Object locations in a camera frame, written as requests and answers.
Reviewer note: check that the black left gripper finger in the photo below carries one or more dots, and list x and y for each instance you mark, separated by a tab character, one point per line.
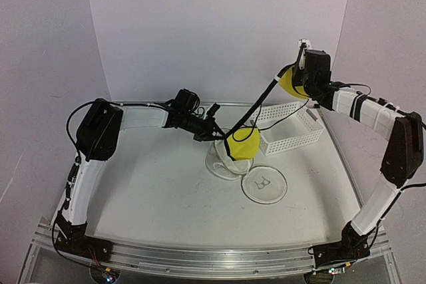
203	137
217	133

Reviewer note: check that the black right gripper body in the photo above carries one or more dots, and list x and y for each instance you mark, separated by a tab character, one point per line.
307	83

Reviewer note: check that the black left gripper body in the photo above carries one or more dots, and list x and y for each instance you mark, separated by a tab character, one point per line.
194	127

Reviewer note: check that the white mesh laundry bag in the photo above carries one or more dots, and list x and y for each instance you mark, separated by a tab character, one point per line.
261	184

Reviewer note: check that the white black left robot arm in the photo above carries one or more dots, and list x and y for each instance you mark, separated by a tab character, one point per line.
96	139

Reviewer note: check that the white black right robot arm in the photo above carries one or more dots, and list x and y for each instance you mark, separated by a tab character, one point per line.
403	131

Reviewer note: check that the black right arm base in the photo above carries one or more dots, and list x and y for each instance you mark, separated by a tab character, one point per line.
350	248

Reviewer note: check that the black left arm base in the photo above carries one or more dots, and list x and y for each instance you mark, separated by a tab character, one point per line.
73	240

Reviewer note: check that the white plastic perforated basket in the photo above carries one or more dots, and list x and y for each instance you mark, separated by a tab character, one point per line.
285	127

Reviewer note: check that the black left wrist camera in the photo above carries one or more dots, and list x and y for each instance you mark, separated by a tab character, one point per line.
210	113

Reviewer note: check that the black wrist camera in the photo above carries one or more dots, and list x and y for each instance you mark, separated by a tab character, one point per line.
303	46
210	113

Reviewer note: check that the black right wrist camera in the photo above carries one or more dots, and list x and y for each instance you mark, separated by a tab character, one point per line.
303	46

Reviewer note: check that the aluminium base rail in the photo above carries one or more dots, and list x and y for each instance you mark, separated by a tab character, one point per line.
209	263

